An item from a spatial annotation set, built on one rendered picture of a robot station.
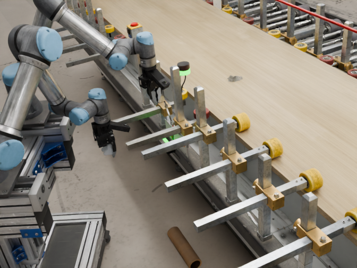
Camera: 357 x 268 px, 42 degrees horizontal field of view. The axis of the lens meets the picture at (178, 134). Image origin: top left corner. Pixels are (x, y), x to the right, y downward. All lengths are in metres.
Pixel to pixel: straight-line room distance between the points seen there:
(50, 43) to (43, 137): 0.69
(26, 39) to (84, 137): 2.32
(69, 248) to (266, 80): 1.44
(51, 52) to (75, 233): 1.35
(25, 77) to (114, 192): 1.76
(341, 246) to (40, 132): 1.42
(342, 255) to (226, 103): 0.95
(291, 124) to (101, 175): 1.75
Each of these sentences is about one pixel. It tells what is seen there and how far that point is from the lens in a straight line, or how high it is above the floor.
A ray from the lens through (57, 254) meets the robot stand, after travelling 2.75.
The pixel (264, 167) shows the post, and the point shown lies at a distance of 1.70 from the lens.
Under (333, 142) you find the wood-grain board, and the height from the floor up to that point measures 0.90.
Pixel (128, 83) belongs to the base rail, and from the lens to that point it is 3.19.
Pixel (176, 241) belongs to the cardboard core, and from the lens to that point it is 2.83.
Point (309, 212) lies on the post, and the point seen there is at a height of 1.05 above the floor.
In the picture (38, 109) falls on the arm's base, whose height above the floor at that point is 1.07.
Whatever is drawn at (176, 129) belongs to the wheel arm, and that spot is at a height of 0.86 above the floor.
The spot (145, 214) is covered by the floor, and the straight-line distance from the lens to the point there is 3.14.
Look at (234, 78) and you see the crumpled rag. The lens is 2.63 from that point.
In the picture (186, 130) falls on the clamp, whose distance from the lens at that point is 2.31.
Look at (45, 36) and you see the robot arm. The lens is 1.75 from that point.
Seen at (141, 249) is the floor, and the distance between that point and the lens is 2.93.
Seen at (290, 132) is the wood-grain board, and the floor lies 0.90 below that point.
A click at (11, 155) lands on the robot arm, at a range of 1.74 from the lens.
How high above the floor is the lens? 2.11
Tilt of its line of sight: 33 degrees down
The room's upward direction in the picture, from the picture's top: 7 degrees counter-clockwise
